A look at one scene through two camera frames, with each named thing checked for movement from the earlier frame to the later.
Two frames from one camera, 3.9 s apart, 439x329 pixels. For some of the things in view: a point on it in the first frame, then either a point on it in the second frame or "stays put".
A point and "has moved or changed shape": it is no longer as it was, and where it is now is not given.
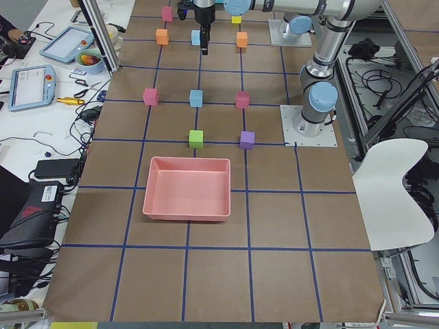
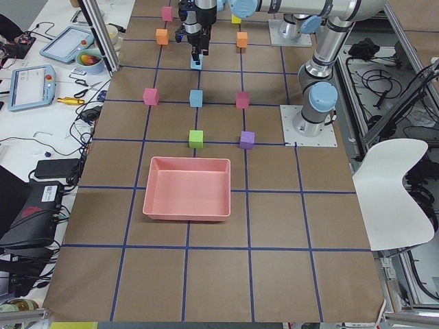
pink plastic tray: (188, 189) stays put
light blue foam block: (195, 37) has moved or changed shape
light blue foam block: (196, 98) stays put
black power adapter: (57, 168) stays put
